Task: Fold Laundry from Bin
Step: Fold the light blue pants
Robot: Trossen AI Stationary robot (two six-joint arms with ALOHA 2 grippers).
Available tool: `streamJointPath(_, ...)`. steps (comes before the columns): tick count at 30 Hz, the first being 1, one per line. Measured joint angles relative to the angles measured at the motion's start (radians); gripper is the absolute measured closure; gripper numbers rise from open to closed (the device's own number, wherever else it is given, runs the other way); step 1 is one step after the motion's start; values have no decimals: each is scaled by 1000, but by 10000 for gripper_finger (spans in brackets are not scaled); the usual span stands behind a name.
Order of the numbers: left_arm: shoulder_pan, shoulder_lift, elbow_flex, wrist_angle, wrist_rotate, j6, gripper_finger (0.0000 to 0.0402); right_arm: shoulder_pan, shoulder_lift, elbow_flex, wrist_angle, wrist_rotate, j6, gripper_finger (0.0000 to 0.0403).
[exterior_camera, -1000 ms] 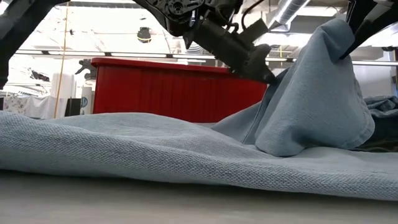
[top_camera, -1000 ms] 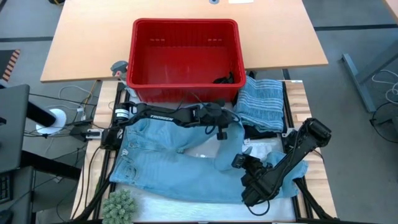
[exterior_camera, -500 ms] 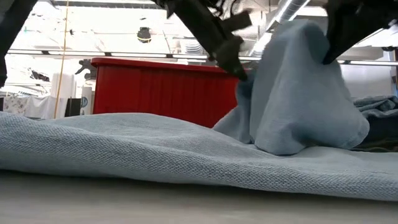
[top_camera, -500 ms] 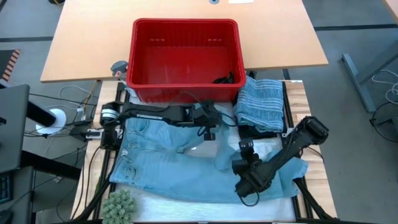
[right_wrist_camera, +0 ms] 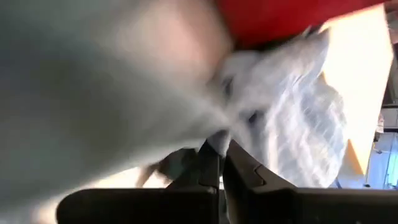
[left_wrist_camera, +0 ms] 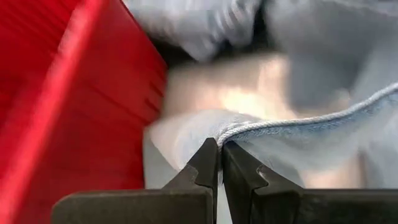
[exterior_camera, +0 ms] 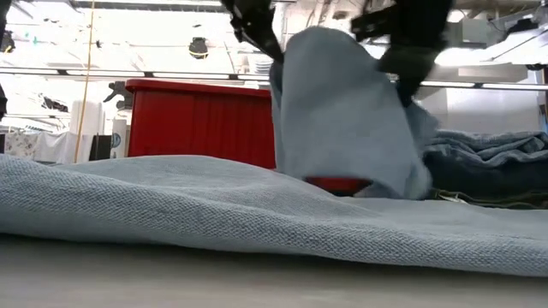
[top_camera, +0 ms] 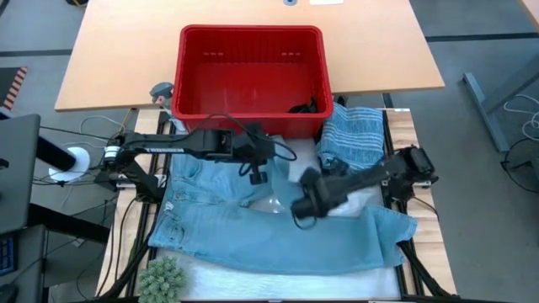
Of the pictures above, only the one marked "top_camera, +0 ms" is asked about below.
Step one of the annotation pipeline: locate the dark grey monitor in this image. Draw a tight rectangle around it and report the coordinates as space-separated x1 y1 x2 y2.
0 113 42 235

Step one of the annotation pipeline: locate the striped blue-green towel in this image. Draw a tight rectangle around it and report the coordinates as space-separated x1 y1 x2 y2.
315 103 386 174

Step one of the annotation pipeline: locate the black stand pole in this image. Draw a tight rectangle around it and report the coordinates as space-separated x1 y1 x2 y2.
35 134 78 172

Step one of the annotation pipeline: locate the orange black striped mat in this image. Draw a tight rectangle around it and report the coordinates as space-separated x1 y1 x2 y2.
0 66 29 113

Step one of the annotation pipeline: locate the grey metal table leg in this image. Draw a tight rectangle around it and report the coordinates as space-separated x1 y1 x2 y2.
462 53 539 153

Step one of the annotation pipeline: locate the white floor cable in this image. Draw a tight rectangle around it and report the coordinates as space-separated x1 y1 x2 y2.
503 93 539 132

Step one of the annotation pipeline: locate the light blue garment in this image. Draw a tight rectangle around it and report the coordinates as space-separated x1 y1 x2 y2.
147 134 419 277

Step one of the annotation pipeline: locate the black floor cable loop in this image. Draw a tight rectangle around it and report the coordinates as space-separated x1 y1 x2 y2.
499 137 539 195

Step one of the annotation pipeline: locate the red plastic bin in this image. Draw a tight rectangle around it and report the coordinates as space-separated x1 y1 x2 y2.
170 24 335 140

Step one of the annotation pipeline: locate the white round stand base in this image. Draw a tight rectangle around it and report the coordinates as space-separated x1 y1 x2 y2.
47 146 92 183

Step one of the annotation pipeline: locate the light wooden desk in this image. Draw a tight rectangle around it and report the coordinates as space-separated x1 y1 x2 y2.
524 0 539 24
54 0 446 113

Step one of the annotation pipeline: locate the black right camera cable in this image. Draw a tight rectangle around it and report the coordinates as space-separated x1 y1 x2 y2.
292 214 319 231

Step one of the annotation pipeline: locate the black left camera cable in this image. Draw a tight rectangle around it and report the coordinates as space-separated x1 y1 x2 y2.
197 112 298 178

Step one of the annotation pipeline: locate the black desk beam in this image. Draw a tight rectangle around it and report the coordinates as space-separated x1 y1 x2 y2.
27 203 111 244

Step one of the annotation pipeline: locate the small black cloth item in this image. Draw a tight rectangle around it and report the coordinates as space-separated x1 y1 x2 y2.
288 97 319 114

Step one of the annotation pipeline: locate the green artificial plant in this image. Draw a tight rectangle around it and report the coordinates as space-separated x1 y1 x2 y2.
136 253 188 303

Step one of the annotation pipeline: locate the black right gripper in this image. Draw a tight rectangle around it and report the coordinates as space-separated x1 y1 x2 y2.
290 167 350 220

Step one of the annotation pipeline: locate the clear spray bottle grey trigger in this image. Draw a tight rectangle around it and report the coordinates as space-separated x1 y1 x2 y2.
148 82 189 132

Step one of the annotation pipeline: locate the black camera cable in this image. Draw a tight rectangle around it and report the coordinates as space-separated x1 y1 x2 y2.
292 214 319 231
197 112 298 178

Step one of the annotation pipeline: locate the black aluminium table frame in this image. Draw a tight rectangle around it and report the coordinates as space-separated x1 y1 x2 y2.
95 107 460 303

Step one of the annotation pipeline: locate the yellow floor cable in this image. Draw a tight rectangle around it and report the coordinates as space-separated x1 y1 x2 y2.
112 108 132 146

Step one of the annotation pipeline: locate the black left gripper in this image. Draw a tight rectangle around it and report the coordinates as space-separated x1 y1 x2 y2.
232 122 280 186

